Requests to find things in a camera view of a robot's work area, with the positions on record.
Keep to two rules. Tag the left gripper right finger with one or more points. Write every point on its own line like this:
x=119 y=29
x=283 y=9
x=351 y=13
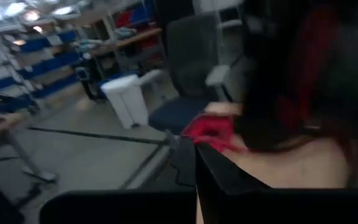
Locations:
x=259 y=208

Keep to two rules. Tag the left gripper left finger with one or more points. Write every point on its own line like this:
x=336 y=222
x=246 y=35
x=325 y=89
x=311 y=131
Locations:
x=135 y=208

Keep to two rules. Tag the red plastic bin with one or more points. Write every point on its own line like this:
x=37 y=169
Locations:
x=211 y=129

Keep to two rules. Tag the white floor object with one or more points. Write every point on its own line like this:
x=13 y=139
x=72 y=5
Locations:
x=126 y=99

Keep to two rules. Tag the wooden room station table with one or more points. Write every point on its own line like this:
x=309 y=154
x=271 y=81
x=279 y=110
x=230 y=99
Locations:
x=2 y=126

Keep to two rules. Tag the blue grey office chair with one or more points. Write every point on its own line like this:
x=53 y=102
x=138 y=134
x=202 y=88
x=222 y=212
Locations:
x=191 y=56

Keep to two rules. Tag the shelf with blue bins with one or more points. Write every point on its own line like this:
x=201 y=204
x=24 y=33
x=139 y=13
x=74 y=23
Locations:
x=48 y=63

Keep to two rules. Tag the red storage bin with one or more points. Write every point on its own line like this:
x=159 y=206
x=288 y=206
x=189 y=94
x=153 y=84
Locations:
x=123 y=18

